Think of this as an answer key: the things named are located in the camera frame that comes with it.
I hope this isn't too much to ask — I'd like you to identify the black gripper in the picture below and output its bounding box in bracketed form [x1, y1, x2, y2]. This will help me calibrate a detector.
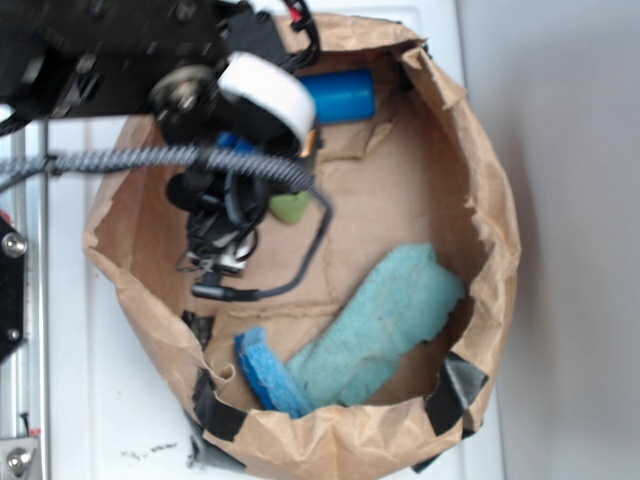
[1, 1, 290, 145]

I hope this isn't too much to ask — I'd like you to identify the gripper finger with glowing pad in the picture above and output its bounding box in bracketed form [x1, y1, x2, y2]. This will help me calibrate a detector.
[218, 51, 316, 141]

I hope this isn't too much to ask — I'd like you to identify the green plush animal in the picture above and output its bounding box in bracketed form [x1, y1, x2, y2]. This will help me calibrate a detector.
[269, 191, 311, 225]

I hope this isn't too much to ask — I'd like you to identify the blue cylindrical bottle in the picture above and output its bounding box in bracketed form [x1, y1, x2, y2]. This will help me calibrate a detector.
[300, 69, 376, 124]

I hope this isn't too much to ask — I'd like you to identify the brown paper bag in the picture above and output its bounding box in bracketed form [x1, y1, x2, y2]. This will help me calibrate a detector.
[84, 14, 521, 479]

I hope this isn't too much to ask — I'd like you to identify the teal towel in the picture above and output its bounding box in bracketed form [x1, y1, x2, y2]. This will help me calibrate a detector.
[286, 243, 465, 409]

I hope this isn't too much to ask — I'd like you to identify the blue sponge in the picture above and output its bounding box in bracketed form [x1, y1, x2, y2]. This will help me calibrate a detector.
[234, 327, 312, 419]

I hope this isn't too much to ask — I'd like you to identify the braided grey cable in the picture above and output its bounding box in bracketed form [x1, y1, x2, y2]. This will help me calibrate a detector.
[0, 144, 335, 301]

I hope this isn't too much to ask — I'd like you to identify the aluminium frame rail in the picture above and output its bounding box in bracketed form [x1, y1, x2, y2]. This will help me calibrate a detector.
[0, 124, 51, 480]

